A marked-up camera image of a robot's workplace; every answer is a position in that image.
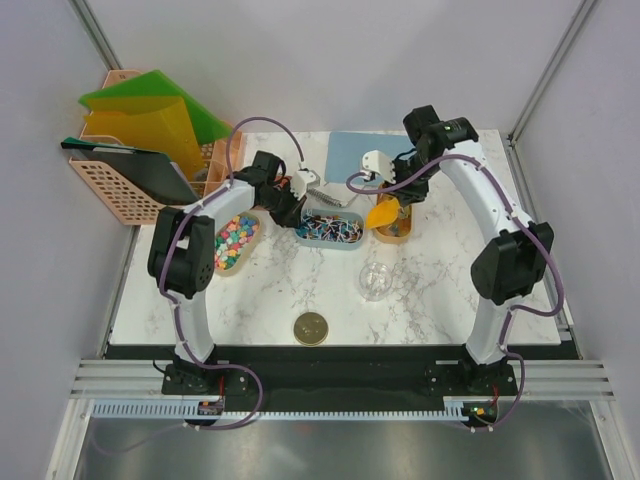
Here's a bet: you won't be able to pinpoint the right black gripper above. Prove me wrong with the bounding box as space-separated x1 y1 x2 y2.
382 153 440 207

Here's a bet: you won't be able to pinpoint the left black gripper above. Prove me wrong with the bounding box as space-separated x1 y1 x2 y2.
258 183 306 230

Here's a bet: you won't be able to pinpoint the blue tray of lollipops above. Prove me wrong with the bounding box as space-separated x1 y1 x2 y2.
294 209 365 251

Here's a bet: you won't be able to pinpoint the orange plastic scoop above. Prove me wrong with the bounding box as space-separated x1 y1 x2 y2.
365 196 401 229

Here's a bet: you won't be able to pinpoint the clear plastic jar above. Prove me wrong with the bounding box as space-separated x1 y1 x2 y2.
357 262 393 302

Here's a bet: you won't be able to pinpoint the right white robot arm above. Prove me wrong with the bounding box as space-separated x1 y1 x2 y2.
392 105 554 394

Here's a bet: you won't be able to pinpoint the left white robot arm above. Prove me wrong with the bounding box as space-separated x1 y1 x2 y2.
147 151 319 393

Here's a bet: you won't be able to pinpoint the beige tray colourful candies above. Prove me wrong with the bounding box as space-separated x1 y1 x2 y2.
214 212 261 276

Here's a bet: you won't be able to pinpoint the yellow tray jelly candies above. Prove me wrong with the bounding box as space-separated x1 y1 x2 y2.
373 194 413 245

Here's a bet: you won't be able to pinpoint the white spiral notebook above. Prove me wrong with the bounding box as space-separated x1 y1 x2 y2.
307 182 361 209

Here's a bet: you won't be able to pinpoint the blue clipboard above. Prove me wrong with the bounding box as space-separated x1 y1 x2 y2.
324 132 413 184

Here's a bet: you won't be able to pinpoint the gold jar lid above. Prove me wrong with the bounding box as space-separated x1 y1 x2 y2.
293 312 329 347

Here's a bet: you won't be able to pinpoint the green plastic folder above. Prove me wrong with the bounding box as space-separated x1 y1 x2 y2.
78 70 231 145

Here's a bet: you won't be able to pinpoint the black folder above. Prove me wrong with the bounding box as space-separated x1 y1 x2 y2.
60 137 199 205

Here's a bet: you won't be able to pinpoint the yellow plastic folder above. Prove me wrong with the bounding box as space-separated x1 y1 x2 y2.
85 103 203 182

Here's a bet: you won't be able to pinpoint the pink file organizer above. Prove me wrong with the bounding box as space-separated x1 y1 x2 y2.
67 69 246 227

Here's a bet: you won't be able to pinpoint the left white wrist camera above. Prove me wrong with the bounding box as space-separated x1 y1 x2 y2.
290 169 321 199

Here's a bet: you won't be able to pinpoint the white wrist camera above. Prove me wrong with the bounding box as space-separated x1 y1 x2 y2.
290 169 321 199
360 150 396 184

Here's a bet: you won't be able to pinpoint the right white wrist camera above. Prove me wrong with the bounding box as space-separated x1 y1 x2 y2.
360 150 396 184

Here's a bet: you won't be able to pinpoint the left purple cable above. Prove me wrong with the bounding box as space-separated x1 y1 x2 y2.
157 115 306 441

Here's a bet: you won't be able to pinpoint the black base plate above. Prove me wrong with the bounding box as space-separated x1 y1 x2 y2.
106 341 579 411

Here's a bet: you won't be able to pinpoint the aluminium frame rail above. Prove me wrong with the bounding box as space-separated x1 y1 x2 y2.
69 358 619 401

